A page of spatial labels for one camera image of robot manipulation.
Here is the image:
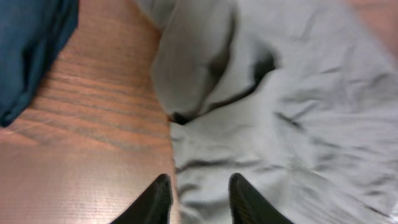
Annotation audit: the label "navy blue folded shorts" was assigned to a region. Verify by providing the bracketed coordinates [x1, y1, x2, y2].
[1, 0, 79, 127]

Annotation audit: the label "grey shorts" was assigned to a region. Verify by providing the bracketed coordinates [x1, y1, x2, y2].
[138, 0, 397, 223]

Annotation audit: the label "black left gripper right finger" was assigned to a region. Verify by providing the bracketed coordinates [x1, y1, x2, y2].
[229, 173, 293, 224]

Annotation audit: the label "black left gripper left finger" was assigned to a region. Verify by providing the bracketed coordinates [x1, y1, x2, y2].
[111, 174, 173, 224]

